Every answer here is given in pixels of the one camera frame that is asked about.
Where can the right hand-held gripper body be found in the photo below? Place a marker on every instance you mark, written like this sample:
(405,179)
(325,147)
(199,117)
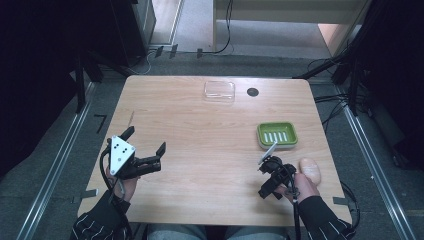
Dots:
(278,170)

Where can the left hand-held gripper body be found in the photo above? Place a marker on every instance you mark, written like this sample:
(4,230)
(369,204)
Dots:
(122,154)

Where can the green soap dish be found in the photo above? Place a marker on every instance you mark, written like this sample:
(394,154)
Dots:
(277,134)

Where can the person's right hand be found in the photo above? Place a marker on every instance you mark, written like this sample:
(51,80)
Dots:
(305,187)

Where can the person's left hand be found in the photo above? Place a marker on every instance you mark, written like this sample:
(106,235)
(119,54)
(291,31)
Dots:
(128,187)

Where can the black tape corner mark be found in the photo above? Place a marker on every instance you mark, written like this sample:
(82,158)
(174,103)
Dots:
(101,121)

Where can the person's right leg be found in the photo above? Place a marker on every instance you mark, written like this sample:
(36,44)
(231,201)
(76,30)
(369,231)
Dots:
(255,233)

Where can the person's leg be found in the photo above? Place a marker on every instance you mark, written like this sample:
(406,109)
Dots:
(176,232)
(255,233)

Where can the grey tape strip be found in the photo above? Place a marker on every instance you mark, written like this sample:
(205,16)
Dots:
(340,200)
(85,195)

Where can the clear plastic container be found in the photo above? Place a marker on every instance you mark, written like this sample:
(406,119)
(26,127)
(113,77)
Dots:
(219,90)

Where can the black round table grommet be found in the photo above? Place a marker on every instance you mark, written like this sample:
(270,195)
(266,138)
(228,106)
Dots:
(252,92)

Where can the person's left leg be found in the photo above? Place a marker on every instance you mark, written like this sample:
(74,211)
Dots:
(176,232)

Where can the black cabinet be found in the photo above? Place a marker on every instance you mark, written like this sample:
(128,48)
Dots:
(128,30)

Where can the white wooden bench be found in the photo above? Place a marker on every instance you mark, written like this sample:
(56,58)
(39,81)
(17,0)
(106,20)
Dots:
(286,10)

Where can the aluminium floor rail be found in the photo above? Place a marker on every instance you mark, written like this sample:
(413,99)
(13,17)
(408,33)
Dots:
(53,166)
(376,166)

